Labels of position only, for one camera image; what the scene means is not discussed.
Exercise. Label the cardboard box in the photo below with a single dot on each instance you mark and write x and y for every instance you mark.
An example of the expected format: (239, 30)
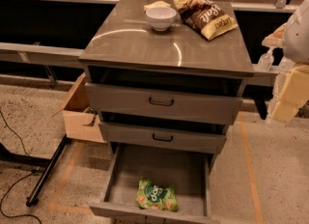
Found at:
(79, 120)

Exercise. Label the grey drawer cabinet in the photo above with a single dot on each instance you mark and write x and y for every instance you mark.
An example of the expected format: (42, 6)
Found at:
(126, 51)

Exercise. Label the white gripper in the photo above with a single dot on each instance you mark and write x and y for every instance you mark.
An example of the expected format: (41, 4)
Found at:
(297, 40)

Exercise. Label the black metal stand leg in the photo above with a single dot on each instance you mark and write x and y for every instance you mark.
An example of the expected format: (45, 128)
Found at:
(32, 199)

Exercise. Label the green rice chip bag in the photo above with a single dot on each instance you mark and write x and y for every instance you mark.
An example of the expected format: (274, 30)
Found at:
(150, 196)

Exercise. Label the white ceramic bowl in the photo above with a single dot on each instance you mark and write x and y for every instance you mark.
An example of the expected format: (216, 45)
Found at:
(161, 18)

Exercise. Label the yellow sponge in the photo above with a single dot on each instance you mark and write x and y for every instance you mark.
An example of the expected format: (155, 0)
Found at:
(156, 4)

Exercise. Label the left clear sanitizer bottle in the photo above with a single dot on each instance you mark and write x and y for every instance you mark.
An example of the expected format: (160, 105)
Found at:
(266, 60)

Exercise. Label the brown yellow chip bag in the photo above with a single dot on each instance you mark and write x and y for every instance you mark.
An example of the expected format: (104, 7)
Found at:
(205, 17)

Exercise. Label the grey middle drawer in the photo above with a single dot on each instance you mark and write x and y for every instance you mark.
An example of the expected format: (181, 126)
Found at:
(163, 138)

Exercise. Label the grey open bottom drawer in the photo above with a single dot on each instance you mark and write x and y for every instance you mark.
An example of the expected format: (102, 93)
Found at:
(187, 172)

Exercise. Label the grey top drawer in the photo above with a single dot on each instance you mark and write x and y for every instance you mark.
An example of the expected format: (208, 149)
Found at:
(163, 104)

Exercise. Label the grey metal shelf rail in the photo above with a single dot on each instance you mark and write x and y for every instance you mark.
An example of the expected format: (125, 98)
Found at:
(68, 57)

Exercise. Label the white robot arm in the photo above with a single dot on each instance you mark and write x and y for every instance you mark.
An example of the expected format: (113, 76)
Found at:
(296, 48)

